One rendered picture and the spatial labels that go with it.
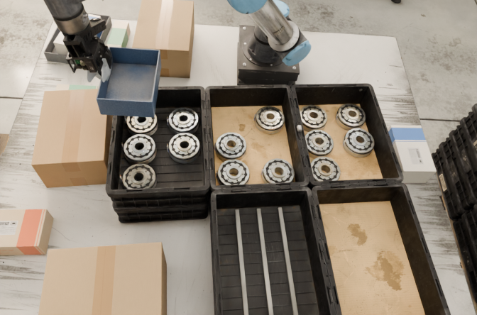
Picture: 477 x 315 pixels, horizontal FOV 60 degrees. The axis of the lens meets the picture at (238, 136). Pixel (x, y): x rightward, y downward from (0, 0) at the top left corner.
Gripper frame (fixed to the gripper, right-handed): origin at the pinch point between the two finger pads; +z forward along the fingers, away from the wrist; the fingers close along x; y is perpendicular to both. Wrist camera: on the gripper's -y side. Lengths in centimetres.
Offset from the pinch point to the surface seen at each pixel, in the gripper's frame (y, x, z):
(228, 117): -10.0, 32.3, 33.7
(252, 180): 15, 41, 35
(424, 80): -115, 151, 134
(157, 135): 0.1, 8.6, 30.6
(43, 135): 5.5, -26.6, 22.5
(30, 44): -119, -110, 98
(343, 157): 3, 72, 39
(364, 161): 4, 79, 40
